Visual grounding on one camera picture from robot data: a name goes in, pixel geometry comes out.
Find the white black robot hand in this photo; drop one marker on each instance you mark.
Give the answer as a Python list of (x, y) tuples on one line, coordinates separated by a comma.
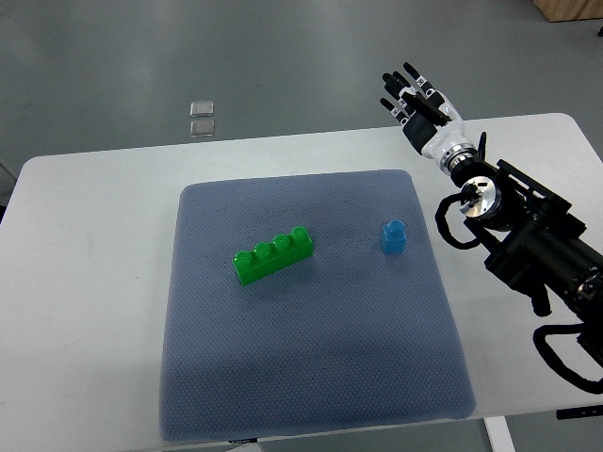
[(428, 120)]

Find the blue toy block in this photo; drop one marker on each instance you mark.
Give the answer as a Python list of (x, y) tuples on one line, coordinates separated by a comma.
[(393, 239)]

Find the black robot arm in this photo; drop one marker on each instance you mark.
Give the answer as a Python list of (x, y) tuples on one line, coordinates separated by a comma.
[(534, 247)]

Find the green four-stud toy block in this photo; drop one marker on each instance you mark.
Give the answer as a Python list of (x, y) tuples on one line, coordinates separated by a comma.
[(266, 258)]

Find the wooden box corner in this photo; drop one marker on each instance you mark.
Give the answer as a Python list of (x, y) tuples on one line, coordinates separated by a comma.
[(556, 11)]

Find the blue-grey mesh mat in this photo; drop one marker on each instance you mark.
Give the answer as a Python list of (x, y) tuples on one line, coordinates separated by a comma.
[(349, 337)]

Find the upper metal floor plate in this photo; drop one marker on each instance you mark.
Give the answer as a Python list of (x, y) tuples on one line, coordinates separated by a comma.
[(202, 108)]

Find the white table leg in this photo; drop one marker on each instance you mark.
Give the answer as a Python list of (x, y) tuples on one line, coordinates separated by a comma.
[(498, 433)]

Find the black table control panel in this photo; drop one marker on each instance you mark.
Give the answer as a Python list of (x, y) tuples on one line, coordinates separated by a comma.
[(579, 413)]

